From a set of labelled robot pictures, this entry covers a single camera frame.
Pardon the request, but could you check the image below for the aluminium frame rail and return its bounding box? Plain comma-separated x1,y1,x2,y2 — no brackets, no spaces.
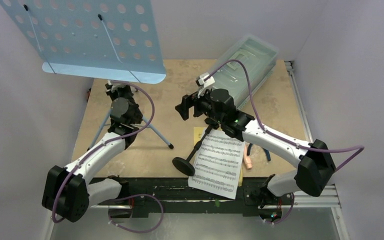
284,61,341,208

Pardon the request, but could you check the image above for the white sheet music page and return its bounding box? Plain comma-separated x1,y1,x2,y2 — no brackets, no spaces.
187,129,245,200

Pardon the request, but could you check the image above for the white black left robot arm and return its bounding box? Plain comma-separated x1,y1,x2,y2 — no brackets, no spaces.
41,82,143,223

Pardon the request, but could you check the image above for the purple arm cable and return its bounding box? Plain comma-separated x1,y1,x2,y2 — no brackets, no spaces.
208,59,366,173
51,81,155,224

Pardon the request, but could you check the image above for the light blue music stand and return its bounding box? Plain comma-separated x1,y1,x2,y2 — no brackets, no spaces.
0,0,175,152

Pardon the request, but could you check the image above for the clear plastic storage box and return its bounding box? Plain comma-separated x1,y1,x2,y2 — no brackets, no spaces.
208,34,279,109

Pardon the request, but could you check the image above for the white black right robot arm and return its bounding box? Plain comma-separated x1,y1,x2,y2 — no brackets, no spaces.
175,89,336,204

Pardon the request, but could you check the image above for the black microphone desk stand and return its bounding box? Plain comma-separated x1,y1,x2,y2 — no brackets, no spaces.
172,117,219,177

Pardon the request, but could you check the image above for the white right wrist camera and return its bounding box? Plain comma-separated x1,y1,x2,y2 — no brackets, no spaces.
195,72,216,98

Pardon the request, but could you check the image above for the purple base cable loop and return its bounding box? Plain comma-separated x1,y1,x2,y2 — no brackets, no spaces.
107,194,165,234

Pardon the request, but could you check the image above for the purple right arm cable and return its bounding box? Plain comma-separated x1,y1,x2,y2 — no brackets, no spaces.
208,59,366,173

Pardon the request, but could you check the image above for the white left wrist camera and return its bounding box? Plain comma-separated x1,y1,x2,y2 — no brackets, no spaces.
105,79,127,92

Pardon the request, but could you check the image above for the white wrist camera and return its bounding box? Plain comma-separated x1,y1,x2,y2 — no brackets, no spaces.
105,79,127,92
195,72,216,98

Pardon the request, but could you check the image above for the yellow sheet music page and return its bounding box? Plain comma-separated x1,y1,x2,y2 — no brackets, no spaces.
193,127,244,187

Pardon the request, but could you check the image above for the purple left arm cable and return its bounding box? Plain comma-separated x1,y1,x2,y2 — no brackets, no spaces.
51,81,155,224

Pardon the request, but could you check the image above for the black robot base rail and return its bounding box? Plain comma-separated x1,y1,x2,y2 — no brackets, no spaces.
101,177,283,221

